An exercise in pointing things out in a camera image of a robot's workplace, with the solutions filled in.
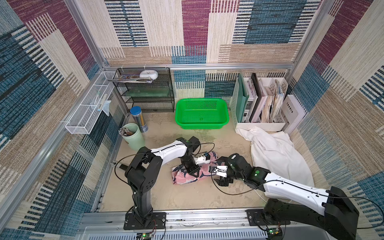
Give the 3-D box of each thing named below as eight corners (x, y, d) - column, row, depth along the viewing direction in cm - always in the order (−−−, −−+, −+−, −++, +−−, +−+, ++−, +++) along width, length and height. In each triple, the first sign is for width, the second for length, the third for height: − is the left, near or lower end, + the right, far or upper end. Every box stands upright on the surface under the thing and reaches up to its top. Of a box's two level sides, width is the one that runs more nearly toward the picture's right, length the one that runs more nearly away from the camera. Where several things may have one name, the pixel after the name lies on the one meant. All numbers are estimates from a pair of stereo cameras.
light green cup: (128, 150, 100) (118, 134, 87) (132, 137, 107) (123, 121, 94) (143, 150, 100) (135, 134, 87) (146, 137, 107) (139, 121, 94)
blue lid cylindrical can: (137, 132, 110) (128, 114, 95) (139, 125, 114) (131, 106, 99) (147, 132, 110) (139, 114, 95) (149, 125, 114) (142, 106, 99)
